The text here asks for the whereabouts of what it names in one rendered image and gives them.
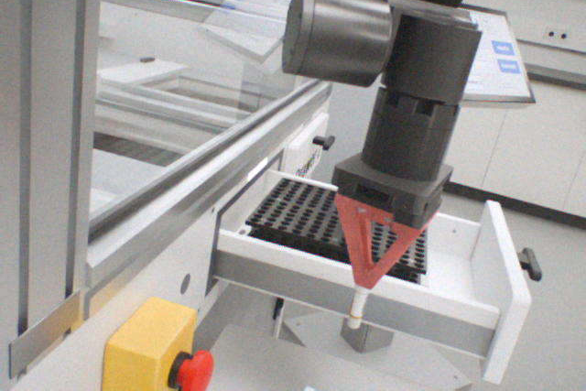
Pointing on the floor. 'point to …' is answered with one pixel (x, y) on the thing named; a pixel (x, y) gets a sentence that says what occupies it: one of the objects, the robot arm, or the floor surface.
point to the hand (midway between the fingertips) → (367, 274)
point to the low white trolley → (290, 367)
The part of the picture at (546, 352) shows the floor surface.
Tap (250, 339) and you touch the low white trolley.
